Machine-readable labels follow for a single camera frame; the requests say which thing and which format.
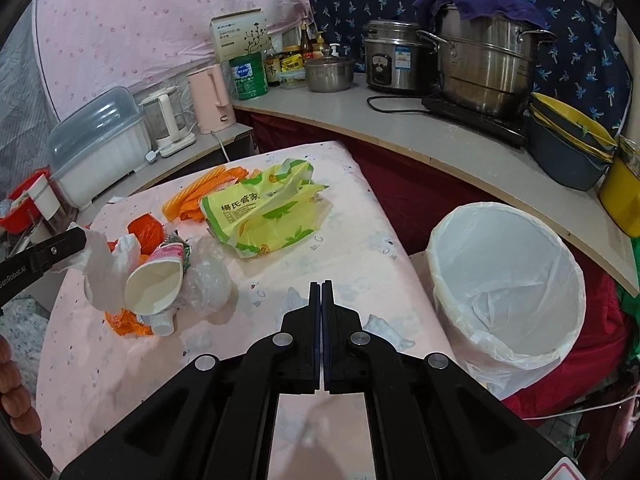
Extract white plastic bag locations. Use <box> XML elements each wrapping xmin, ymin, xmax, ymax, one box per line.
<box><xmin>60</xmin><ymin>228</ymin><xmax>141</xmax><ymax>314</ymax></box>

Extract clear plastic bag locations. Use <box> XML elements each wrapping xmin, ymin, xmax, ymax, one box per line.
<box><xmin>178</xmin><ymin>236</ymin><xmax>232</xmax><ymax>316</ymax></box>

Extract yellow green snack bag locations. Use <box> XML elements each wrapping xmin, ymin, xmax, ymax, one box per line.
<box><xmin>200</xmin><ymin>158</ymin><xmax>332</xmax><ymax>259</ymax></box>

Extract white lined trash bin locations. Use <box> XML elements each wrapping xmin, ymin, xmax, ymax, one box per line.
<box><xmin>425</xmin><ymin>202</ymin><xmax>586</xmax><ymax>400</ymax></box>

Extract person's hand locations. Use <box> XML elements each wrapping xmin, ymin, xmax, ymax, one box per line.
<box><xmin>0</xmin><ymin>338</ymin><xmax>41</xmax><ymax>436</ymax></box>

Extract red plastic basket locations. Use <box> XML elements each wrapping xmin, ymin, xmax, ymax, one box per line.
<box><xmin>1</xmin><ymin>167</ymin><xmax>50</xmax><ymax>234</ymax></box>

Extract white cup with lid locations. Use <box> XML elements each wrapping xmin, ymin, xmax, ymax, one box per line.
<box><xmin>27</xmin><ymin>174</ymin><xmax>62</xmax><ymax>221</ymax></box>

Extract pink patterned tablecloth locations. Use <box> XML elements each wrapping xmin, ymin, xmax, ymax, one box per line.
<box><xmin>36</xmin><ymin>142</ymin><xmax>455</xmax><ymax>479</ymax></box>

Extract white dish rack grey lid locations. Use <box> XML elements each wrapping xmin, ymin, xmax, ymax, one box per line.
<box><xmin>48</xmin><ymin>87</ymin><xmax>152</xmax><ymax>210</ymax></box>

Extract white glass kettle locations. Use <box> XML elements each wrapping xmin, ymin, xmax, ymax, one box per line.
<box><xmin>140</xmin><ymin>86</ymin><xmax>196</xmax><ymax>158</ymax></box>

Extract pink electric kettle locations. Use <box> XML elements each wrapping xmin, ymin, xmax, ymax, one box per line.
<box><xmin>186</xmin><ymin>64</ymin><xmax>236</xmax><ymax>133</ymax></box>

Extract green tin can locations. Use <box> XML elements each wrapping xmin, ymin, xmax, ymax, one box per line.
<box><xmin>229</xmin><ymin>52</ymin><xmax>268</xmax><ymax>100</ymax></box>

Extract yellow electric pot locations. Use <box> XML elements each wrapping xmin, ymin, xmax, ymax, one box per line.
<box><xmin>599</xmin><ymin>136</ymin><xmax>640</xmax><ymax>238</ymax></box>

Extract white cardboard box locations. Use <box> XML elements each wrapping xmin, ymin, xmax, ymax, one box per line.
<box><xmin>209</xmin><ymin>9</ymin><xmax>271</xmax><ymax>62</ymax></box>

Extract black induction cooker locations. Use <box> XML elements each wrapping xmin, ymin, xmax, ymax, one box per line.
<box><xmin>421</xmin><ymin>96</ymin><xmax>525</xmax><ymax>150</ymax></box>

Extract stacked yellow teal basins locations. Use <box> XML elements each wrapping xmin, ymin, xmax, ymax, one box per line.
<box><xmin>525</xmin><ymin>92</ymin><xmax>617</xmax><ymax>191</ymax></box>

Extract sauce bottles group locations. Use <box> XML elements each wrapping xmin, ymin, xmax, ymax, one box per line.
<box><xmin>264</xmin><ymin>22</ymin><xmax>331</xmax><ymax>89</ymax></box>

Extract small steel pot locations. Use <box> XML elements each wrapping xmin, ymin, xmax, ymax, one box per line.
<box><xmin>304</xmin><ymin>55</ymin><xmax>355</xmax><ymax>93</ymax></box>

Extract large steel steamer pot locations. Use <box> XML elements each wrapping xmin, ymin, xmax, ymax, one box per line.
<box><xmin>416</xmin><ymin>4</ymin><xmax>556</xmax><ymax>116</ymax></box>

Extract steel rice cooker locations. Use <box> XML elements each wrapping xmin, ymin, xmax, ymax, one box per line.
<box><xmin>362</xmin><ymin>20</ymin><xmax>437</xmax><ymax>93</ymax></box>

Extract blue patterned backsplash cloth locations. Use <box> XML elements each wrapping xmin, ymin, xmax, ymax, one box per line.
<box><xmin>309</xmin><ymin>0</ymin><xmax>634</xmax><ymax>134</ymax></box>

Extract purple towel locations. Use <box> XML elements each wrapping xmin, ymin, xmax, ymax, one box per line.
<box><xmin>413</xmin><ymin>0</ymin><xmax>546</xmax><ymax>28</ymax></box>

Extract black power cable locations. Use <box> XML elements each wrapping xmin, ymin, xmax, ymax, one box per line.
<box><xmin>365</xmin><ymin>94</ymin><xmax>432</xmax><ymax>115</ymax></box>

